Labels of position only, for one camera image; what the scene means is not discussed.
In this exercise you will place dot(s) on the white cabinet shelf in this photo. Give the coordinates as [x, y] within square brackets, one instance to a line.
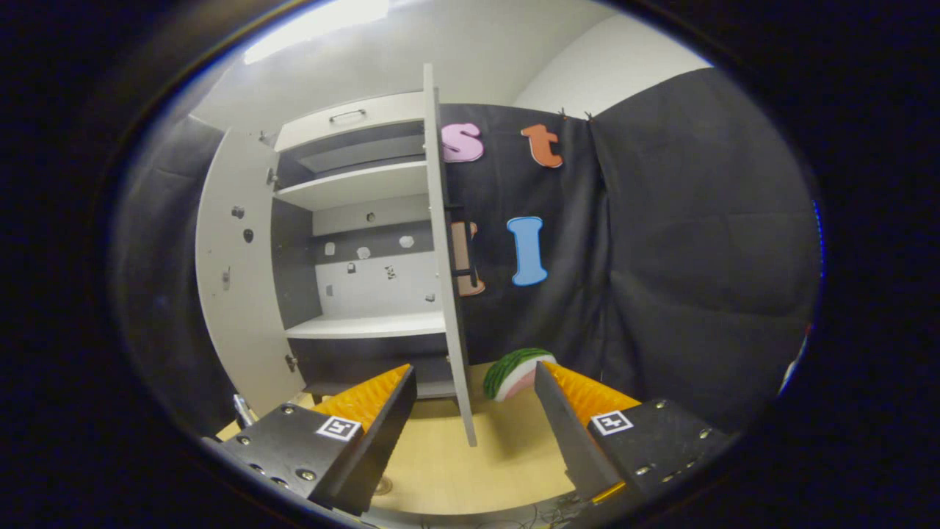
[352, 187]

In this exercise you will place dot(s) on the white cabinet door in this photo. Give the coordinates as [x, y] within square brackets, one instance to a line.
[242, 308]
[443, 257]

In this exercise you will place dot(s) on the white blue carton box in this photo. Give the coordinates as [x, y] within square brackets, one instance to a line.
[242, 411]

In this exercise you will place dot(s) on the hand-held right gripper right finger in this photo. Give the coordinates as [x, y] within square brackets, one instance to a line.
[569, 441]

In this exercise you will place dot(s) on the round brown coaster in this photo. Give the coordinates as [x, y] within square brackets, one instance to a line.
[382, 485]

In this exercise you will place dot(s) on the white cabinet drawer front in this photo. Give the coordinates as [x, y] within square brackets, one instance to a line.
[389, 117]

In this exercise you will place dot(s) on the white grey cabinet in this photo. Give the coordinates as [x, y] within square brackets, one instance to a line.
[367, 286]

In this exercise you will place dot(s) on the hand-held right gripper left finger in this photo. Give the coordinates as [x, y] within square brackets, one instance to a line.
[382, 433]

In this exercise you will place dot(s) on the black backdrop cloth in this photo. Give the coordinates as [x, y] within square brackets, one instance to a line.
[698, 257]

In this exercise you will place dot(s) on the watermelon slice toy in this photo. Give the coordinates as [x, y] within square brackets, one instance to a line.
[507, 371]

